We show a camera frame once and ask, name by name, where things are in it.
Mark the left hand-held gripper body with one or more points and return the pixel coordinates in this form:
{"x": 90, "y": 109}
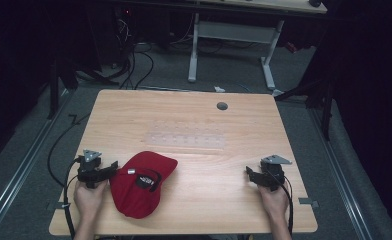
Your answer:
{"x": 89, "y": 166}

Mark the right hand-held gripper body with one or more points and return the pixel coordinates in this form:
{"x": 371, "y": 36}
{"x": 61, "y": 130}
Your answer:
{"x": 272, "y": 172}

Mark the red baseball cap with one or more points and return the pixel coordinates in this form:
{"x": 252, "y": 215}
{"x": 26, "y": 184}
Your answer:
{"x": 140, "y": 186}

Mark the person's left hand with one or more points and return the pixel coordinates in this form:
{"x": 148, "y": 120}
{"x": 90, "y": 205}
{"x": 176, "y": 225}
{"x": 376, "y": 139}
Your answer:
{"x": 89, "y": 199}

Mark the person's right hand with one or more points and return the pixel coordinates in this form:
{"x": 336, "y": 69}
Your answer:
{"x": 274, "y": 201}

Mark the black metal stand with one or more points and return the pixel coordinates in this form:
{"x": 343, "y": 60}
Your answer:
{"x": 55, "y": 86}
{"x": 317, "y": 96}

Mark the small white scrap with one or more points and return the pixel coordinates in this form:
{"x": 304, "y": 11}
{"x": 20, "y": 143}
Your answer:
{"x": 219, "y": 89}

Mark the white-framed wooden desk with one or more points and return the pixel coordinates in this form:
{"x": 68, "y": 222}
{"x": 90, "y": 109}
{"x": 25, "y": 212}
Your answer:
{"x": 237, "y": 33}

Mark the grey table edge bracket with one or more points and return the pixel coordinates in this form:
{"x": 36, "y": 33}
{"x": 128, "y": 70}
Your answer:
{"x": 58, "y": 205}
{"x": 308, "y": 201}

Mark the aluminium floor rail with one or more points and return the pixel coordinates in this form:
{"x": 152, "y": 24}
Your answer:
{"x": 342, "y": 176}
{"x": 20, "y": 170}

